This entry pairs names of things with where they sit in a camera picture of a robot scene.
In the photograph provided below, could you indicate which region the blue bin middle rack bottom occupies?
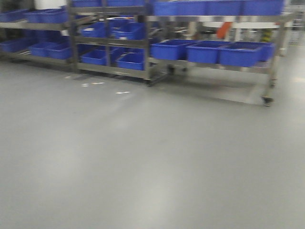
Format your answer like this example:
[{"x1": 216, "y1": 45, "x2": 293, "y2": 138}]
[{"x1": 116, "y1": 53, "x2": 145, "y2": 71}]

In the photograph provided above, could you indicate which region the blue bin lower left cart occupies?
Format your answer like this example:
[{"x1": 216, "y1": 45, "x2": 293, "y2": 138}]
[{"x1": 151, "y1": 39, "x2": 199, "y2": 60}]

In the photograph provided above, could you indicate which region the blue bin cart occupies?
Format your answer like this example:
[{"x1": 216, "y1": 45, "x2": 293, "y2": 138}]
[
  {"x1": 151, "y1": 39, "x2": 199, "y2": 60},
  {"x1": 218, "y1": 42, "x2": 275, "y2": 67},
  {"x1": 186, "y1": 41, "x2": 232, "y2": 64}
]

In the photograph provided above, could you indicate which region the blue bin lower middle cart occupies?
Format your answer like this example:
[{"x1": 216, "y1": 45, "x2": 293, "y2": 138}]
[{"x1": 186, "y1": 41, "x2": 232, "y2": 64}]

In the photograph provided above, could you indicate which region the steel rack middle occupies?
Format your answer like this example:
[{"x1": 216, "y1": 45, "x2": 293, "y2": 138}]
[{"x1": 66, "y1": 0, "x2": 166, "y2": 86}]

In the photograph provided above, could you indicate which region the steel rack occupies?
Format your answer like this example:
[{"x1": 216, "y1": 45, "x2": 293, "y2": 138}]
[
  {"x1": 66, "y1": 0, "x2": 166, "y2": 86},
  {"x1": 0, "y1": 6, "x2": 73, "y2": 66}
]

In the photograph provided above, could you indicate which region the blue bin lower right cart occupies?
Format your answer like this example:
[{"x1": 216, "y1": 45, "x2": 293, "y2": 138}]
[{"x1": 218, "y1": 42, "x2": 275, "y2": 67}]

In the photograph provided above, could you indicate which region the steel cart right on wheels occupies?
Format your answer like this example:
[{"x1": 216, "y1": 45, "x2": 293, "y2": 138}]
[{"x1": 148, "y1": 0, "x2": 296, "y2": 106}]

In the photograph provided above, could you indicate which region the steel rack left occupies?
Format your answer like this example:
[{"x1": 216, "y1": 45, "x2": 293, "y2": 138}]
[{"x1": 0, "y1": 6, "x2": 73, "y2": 66}]

